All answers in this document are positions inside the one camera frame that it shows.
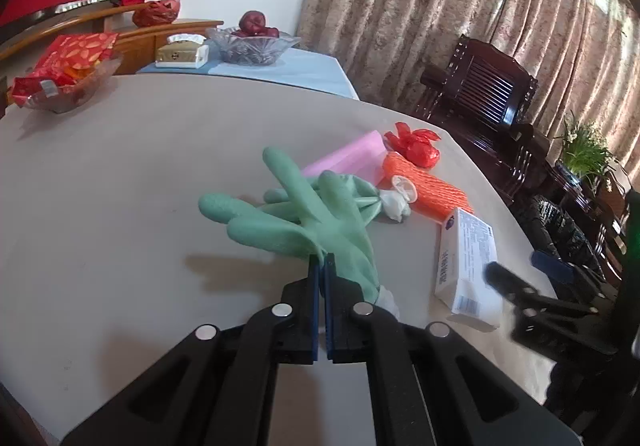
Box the dark wooden side table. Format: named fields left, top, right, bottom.
left=545, top=161, right=626, bottom=227

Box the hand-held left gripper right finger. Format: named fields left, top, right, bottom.
left=324, top=253, right=587, bottom=446

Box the glass dish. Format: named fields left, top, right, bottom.
left=20, top=53, right=124, bottom=115

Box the light blue tablecloth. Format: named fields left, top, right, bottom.
left=137, top=46, right=360, bottom=100

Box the white medicine box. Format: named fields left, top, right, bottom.
left=434, top=208, right=502, bottom=331

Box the dark wooden armchair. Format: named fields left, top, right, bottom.
left=597, top=176, right=632, bottom=271
left=412, top=36, right=551, bottom=207

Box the black television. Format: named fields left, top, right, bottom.
left=30, top=0, right=123, bottom=22

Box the pink plastic packet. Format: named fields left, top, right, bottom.
left=301, top=130, right=388, bottom=187

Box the orange foam net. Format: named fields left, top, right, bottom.
left=376, top=152, right=473, bottom=223

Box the red gift bag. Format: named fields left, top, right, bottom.
left=32, top=33, right=119, bottom=77

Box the red wrapped bundle on cabinet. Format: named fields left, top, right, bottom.
left=132, top=0, right=181, bottom=28

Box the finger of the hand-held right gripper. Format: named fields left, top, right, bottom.
left=484, top=262, right=621, bottom=357
left=531, top=251, right=623, bottom=301

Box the green rubber glove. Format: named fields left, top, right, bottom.
left=198, top=147, right=401, bottom=319

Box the glass fruit bowl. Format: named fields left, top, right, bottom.
left=206, top=26, right=302, bottom=65

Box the bin with black plastic bag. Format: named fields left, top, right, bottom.
left=515, top=194, right=608, bottom=284

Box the small red snack packet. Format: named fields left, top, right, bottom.
left=11, top=74, right=57, bottom=107

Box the white crumpled tissue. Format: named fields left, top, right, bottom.
left=378, top=176, right=417, bottom=223

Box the white tissue box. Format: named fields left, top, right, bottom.
left=155, top=33, right=210, bottom=69

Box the potted flowering plant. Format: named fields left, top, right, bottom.
left=552, top=118, right=618, bottom=184

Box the wooden television cabinet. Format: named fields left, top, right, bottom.
left=0, top=3, right=224, bottom=119

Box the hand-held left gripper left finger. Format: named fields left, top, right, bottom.
left=60, top=253, right=321, bottom=446

